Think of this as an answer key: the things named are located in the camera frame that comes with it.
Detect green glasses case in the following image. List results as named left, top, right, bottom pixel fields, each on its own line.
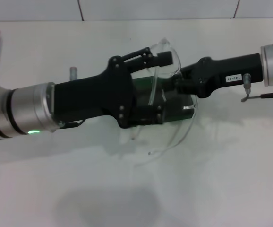
left=129, top=75, right=198, bottom=129

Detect clear white glasses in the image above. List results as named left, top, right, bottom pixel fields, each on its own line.
left=130, top=37, right=200, bottom=156

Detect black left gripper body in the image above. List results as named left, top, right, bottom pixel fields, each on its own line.
left=52, top=55, right=137, bottom=130

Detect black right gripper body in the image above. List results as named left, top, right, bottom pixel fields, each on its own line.
left=194, top=53, right=264, bottom=99

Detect silver cable connector plug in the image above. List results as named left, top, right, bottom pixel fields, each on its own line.
left=242, top=73, right=252, bottom=94

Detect thin black left gripper cable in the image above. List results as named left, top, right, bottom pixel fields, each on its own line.
left=60, top=119, right=86, bottom=130

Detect thin right arm cable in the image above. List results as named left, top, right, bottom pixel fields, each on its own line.
left=240, top=91, right=273, bottom=103

